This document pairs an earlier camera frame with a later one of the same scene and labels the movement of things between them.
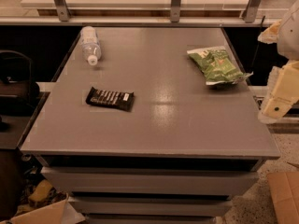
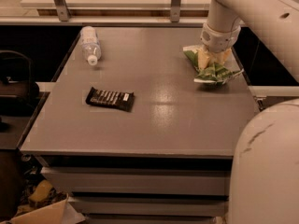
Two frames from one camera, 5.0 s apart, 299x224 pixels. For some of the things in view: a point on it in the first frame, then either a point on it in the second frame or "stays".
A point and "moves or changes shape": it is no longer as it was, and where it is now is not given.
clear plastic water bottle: [90, 44] stays
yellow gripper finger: [270, 34] → [219, 41]
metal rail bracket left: [60, 2] stays
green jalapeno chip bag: [216, 64] moves or changes shape
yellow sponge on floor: [42, 190] stays
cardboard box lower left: [58, 213] stays
